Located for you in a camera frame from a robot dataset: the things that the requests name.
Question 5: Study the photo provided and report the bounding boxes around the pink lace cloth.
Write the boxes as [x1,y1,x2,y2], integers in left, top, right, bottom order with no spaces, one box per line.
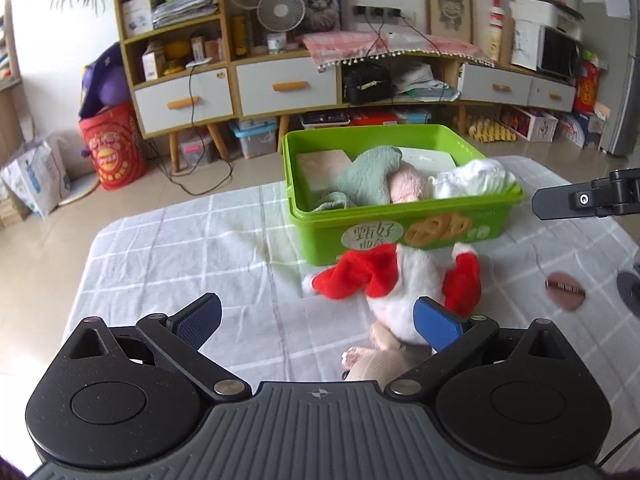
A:
[299,30,495,68]

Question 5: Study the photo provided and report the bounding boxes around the purple plush toy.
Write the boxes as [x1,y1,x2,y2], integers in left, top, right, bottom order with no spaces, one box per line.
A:
[78,42,130,119]

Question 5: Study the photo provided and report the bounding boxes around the white cloth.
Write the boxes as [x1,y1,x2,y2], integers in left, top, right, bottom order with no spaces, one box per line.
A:
[428,158,518,200]

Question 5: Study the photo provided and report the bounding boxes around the red white santa plush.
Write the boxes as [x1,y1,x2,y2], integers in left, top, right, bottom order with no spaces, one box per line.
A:
[303,243,482,344]

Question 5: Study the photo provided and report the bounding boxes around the green towel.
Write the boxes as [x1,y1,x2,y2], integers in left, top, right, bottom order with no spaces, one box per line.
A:
[311,145,402,212]

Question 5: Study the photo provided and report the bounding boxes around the red printed bucket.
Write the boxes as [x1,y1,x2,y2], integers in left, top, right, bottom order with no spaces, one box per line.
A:
[79,102,146,191]

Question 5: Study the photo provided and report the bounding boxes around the green plastic bin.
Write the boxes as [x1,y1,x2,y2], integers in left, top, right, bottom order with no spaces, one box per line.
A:
[282,125,524,266]

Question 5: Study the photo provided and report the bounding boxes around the white paper shopping bag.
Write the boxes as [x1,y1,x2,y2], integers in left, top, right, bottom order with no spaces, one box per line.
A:
[1,136,70,218]

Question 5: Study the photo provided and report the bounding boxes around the red cardboard box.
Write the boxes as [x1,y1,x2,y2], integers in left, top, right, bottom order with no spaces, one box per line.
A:
[348,107,398,127]

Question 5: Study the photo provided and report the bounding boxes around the small white desk fan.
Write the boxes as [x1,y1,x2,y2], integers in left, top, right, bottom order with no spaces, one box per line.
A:
[256,0,306,32]

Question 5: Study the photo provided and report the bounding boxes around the white microwave oven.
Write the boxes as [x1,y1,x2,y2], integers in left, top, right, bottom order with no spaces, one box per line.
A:
[511,20,580,80]

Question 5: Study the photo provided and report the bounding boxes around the black bag on shelf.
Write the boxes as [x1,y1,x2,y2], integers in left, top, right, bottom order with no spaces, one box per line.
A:
[343,62,393,105]

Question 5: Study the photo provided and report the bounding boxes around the clear bin blue lid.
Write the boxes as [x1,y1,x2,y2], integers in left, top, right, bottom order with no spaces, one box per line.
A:
[229,118,279,159]

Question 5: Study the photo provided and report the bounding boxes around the stack of papers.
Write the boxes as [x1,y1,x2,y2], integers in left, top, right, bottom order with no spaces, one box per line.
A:
[152,0,218,29]

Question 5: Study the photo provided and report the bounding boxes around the grey checked table cloth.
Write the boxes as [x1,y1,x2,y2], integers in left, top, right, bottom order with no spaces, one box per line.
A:
[67,183,639,398]

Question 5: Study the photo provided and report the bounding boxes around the framed cartoon girl picture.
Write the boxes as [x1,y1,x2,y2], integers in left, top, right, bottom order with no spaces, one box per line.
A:
[425,0,474,44]

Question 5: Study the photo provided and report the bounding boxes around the wooden shelf cabinet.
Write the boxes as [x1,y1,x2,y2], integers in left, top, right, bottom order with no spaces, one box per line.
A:
[112,0,238,174]

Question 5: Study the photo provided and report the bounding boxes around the black power cable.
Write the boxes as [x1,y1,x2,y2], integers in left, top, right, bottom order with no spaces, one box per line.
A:
[144,4,446,198]

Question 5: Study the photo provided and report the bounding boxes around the long wooden tv cabinet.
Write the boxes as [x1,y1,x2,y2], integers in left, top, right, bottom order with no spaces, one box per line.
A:
[231,50,576,136]

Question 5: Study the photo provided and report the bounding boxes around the beige rabbit doll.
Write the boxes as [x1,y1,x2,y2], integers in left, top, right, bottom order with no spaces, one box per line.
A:
[342,321,432,390]

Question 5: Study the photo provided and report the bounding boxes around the white mug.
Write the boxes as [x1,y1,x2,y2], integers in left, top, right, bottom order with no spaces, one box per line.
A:
[266,32,288,54]

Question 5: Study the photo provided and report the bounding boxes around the yellow egg tray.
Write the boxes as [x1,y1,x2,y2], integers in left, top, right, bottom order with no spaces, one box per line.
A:
[466,117,516,143]

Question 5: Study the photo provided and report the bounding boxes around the wall power sockets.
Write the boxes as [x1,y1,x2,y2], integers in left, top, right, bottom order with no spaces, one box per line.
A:
[352,4,416,24]

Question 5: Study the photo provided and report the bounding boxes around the white toy box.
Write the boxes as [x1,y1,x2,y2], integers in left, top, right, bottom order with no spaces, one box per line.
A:
[499,105,559,143]

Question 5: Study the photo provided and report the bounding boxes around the brown round pad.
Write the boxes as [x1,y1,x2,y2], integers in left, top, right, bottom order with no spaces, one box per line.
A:
[544,272,586,312]

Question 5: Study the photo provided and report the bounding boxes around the framed cat picture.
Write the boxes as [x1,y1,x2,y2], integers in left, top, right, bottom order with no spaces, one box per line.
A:
[300,0,346,34]

